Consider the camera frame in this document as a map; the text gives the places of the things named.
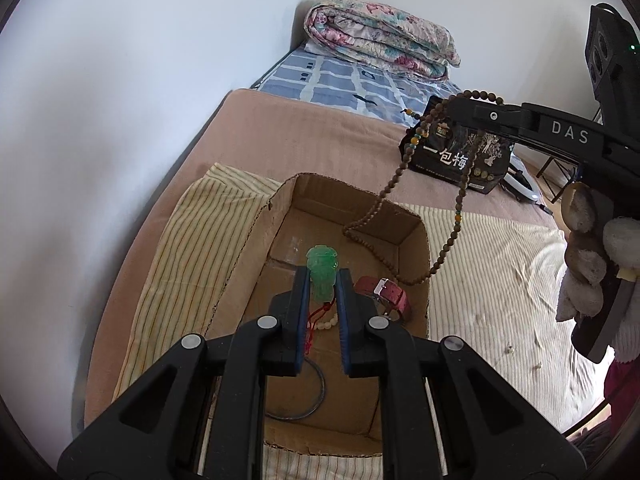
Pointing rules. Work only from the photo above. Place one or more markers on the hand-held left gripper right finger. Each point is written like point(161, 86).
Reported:
point(342, 320)

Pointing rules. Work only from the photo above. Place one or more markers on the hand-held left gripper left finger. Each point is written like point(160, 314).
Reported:
point(301, 310)

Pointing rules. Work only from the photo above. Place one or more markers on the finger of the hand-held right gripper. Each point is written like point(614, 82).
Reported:
point(480, 112)

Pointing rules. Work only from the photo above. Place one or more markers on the thin metal bangle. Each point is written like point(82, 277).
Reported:
point(321, 385)

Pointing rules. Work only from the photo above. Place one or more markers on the cardboard box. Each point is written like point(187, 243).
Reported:
point(300, 240)

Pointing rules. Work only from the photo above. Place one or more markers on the person's right forearm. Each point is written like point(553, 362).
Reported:
point(625, 390)

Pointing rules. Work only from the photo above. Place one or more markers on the person's right hand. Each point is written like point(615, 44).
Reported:
point(582, 260)

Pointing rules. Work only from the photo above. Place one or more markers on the black snack bag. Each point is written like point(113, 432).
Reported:
point(440, 160)

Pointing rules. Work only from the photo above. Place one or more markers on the folded floral quilt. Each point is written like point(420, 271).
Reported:
point(385, 35)

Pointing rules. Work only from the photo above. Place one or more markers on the blue checked bed sheet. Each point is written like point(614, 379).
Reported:
point(340, 85)

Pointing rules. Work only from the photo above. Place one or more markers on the brown blanket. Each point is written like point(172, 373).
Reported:
point(280, 135)

